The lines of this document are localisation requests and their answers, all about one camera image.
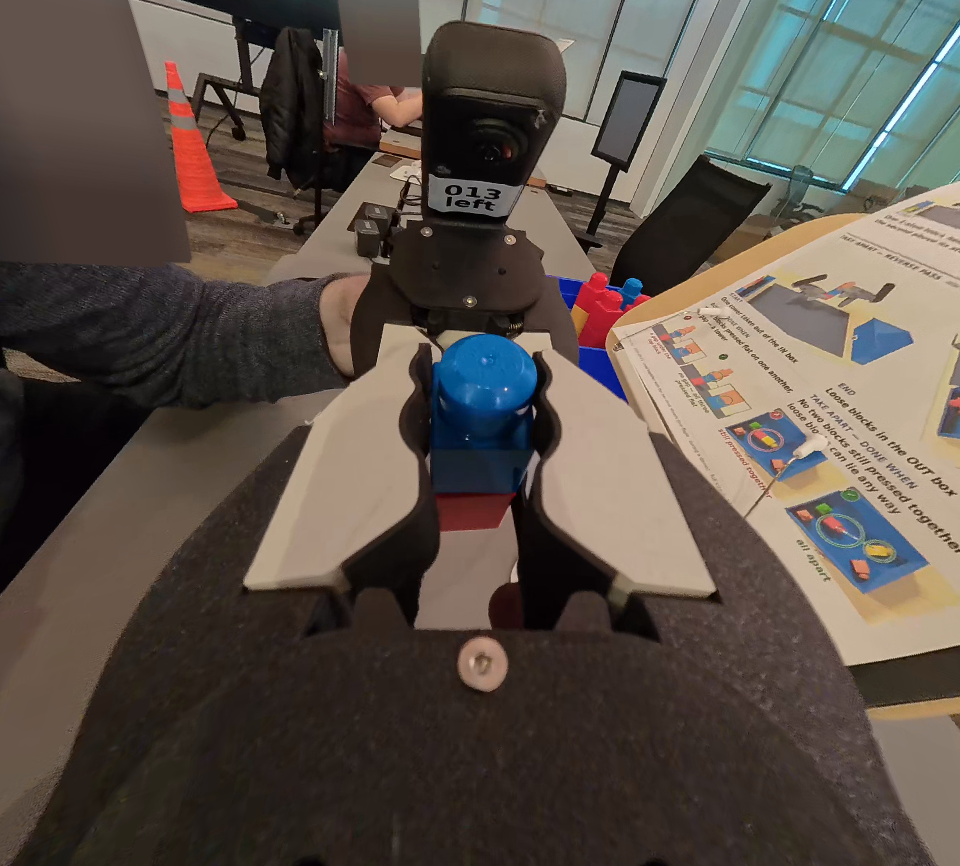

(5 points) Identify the black display on stand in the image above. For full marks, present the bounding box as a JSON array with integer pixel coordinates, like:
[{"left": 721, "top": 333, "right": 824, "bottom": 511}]
[{"left": 577, "top": 71, "right": 669, "bottom": 254}]

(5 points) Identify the instruction sheet on stand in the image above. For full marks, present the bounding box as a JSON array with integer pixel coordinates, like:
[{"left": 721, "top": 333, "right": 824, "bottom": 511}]
[{"left": 606, "top": 212, "right": 960, "bottom": 726}]

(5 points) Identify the black jacket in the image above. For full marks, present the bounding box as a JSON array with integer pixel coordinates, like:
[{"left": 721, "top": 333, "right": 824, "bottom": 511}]
[{"left": 258, "top": 26, "right": 329, "bottom": 194}]

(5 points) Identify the person's left forearm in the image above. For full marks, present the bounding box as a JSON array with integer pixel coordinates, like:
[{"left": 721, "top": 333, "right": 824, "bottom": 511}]
[{"left": 0, "top": 261, "right": 354, "bottom": 411}]

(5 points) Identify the red toy block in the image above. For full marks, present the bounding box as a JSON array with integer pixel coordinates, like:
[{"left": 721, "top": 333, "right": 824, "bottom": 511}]
[
  {"left": 435, "top": 491, "right": 519, "bottom": 533},
  {"left": 572, "top": 272, "right": 652, "bottom": 351}
]

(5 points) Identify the printed instruction sheet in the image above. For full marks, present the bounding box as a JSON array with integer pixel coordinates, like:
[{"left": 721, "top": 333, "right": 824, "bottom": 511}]
[{"left": 611, "top": 185, "right": 960, "bottom": 668}]

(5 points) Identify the person's torso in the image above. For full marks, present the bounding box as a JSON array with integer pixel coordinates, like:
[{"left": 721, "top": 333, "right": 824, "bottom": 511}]
[{"left": 0, "top": 367, "right": 155, "bottom": 590}]

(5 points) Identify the instruction sheet on board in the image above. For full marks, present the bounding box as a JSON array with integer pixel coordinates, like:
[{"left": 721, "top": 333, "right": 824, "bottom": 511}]
[{"left": 846, "top": 644, "right": 960, "bottom": 711}]

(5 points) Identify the blue plastic bin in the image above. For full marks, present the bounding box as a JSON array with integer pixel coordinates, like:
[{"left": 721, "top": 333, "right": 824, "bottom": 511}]
[{"left": 543, "top": 273, "right": 633, "bottom": 404}]

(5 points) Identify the orange traffic cone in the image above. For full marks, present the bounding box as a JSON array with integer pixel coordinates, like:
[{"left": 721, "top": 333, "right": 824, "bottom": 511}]
[{"left": 163, "top": 60, "right": 240, "bottom": 215}]

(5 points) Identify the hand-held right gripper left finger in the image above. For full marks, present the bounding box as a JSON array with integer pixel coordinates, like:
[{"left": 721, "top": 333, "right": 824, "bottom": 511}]
[{"left": 243, "top": 347, "right": 441, "bottom": 629}]

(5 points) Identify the person's left hand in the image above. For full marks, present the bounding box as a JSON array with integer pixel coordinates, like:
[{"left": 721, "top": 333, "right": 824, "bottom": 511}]
[{"left": 318, "top": 275, "right": 374, "bottom": 381}]

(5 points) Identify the black chair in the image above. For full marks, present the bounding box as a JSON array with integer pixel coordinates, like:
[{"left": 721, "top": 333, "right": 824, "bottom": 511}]
[{"left": 607, "top": 153, "right": 774, "bottom": 297}]

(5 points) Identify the black charger block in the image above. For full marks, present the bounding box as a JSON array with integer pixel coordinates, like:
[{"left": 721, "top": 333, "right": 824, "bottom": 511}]
[{"left": 352, "top": 219, "right": 393, "bottom": 260}]

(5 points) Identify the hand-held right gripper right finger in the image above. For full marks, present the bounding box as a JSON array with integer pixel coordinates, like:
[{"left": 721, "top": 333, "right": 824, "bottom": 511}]
[{"left": 516, "top": 348, "right": 717, "bottom": 632}]

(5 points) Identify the grey desk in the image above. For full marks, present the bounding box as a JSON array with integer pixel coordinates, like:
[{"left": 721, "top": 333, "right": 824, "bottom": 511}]
[{"left": 0, "top": 157, "right": 960, "bottom": 837}]

